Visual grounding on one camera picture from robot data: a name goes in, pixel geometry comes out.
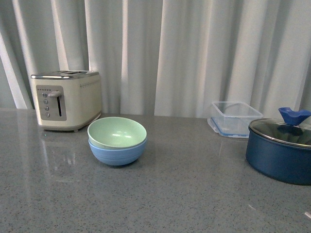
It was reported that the green plastic bowl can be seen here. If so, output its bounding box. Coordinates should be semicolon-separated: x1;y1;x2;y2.
87;116;147;150

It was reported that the blue plastic bowl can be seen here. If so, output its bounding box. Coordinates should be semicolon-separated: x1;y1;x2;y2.
88;138;147;166

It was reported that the white pleated curtain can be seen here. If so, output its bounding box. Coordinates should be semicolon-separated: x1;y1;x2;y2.
0;0;311;117

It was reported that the clear plastic food container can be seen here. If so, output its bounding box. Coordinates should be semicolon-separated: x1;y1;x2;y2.
207;101;263;138

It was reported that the cream two-slot toaster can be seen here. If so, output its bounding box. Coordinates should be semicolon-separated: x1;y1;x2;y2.
30;70;102;131

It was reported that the dark blue cooking pot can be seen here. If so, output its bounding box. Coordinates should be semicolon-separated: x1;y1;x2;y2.
246;131;311;185

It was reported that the glass lid with blue knob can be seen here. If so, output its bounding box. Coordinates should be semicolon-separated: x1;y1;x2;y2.
249;107;311;149

